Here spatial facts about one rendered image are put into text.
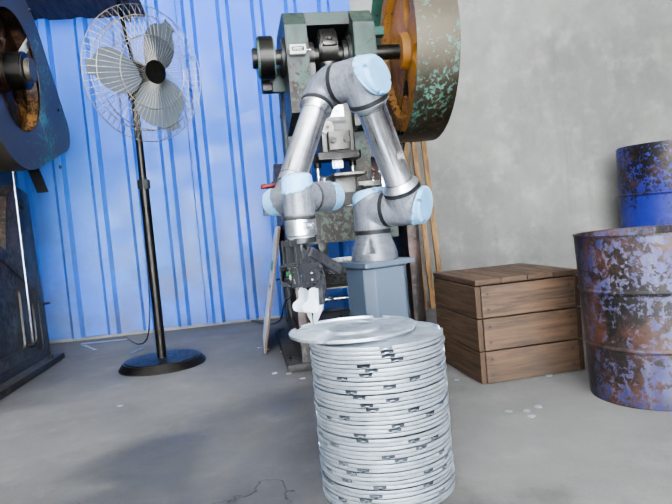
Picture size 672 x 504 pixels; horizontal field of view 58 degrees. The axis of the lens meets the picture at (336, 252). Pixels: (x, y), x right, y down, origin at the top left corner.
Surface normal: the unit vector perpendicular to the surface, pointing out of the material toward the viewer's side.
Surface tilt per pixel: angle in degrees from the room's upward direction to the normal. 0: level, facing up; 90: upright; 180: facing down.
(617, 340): 92
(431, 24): 92
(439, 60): 112
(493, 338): 90
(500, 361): 90
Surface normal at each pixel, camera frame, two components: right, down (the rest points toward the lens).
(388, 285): 0.46, 0.00
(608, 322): -0.87, 0.15
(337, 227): 0.15, 0.04
